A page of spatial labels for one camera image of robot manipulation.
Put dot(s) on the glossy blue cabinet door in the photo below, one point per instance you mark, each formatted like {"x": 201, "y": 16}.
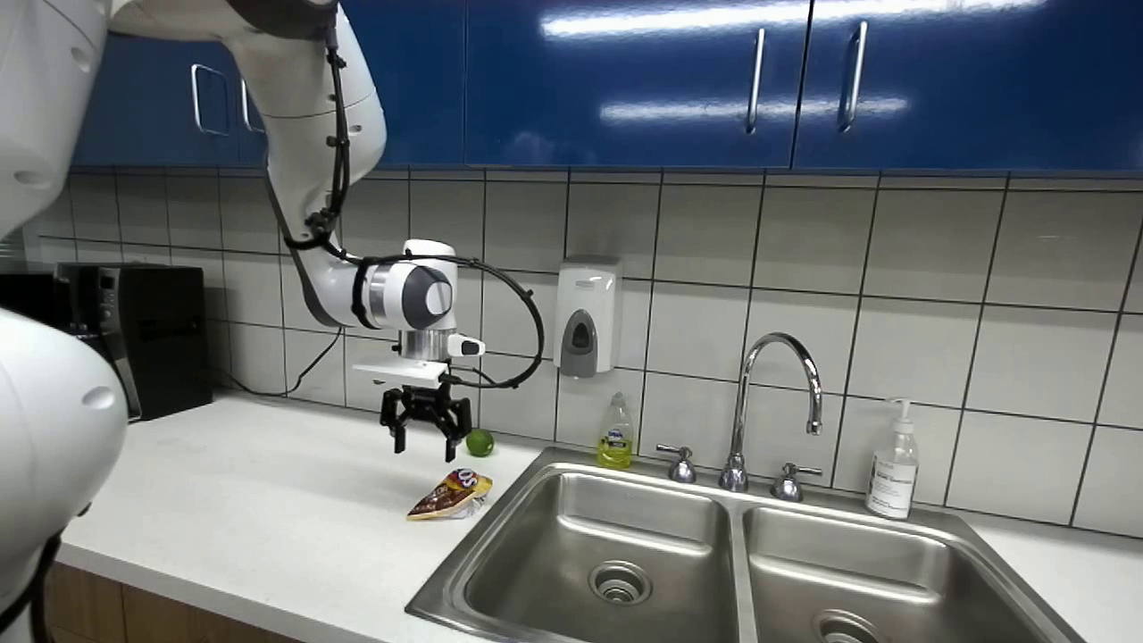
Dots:
{"x": 450, "y": 84}
{"x": 665, "y": 74}
{"x": 143, "y": 118}
{"x": 1013, "y": 84}

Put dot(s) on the white pump soap bottle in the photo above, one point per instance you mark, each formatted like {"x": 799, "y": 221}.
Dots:
{"x": 895, "y": 478}

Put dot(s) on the wooden base cabinet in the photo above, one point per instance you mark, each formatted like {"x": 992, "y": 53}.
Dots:
{"x": 109, "y": 610}

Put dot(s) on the black countertop appliance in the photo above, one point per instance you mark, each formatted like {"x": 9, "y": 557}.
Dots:
{"x": 164, "y": 346}

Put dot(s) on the chrome gooseneck faucet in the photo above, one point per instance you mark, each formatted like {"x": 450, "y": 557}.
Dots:
{"x": 741, "y": 407}

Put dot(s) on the green lime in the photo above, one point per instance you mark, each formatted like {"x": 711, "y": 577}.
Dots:
{"x": 480, "y": 445}

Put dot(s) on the stainless steel double sink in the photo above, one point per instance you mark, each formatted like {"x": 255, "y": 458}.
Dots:
{"x": 716, "y": 559}

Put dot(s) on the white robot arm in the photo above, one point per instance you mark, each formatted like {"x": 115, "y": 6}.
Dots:
{"x": 298, "y": 95}

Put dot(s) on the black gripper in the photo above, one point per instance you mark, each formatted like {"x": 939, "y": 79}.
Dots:
{"x": 426, "y": 403}

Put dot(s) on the yellow brown chip packet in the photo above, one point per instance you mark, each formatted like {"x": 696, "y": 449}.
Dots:
{"x": 450, "y": 495}

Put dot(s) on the white wall soap dispenser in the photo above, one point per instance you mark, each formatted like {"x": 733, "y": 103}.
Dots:
{"x": 588, "y": 315}

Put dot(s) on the round steel sink drain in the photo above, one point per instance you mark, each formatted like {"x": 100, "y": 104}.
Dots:
{"x": 620, "y": 584}
{"x": 843, "y": 627}

